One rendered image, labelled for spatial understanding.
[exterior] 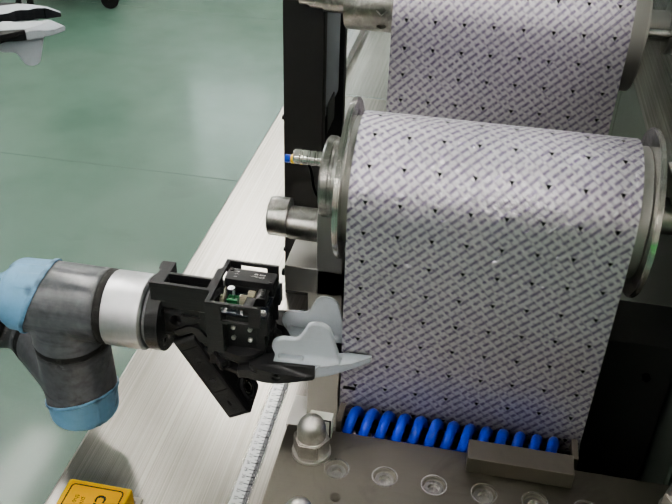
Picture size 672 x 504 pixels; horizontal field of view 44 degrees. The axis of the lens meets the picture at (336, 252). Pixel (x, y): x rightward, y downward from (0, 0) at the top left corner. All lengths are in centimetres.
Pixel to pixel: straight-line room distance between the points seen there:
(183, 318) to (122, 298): 6
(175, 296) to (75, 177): 267
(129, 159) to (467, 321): 287
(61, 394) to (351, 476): 31
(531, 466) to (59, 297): 46
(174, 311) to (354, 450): 21
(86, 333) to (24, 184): 263
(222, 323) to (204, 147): 284
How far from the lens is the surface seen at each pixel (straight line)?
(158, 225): 307
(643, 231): 72
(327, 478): 78
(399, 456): 80
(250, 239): 132
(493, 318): 75
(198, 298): 78
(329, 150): 74
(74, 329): 84
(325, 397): 96
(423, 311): 76
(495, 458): 79
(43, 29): 122
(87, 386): 90
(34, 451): 230
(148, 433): 101
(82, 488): 94
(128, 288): 81
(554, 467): 80
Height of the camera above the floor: 162
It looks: 34 degrees down
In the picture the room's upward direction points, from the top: 2 degrees clockwise
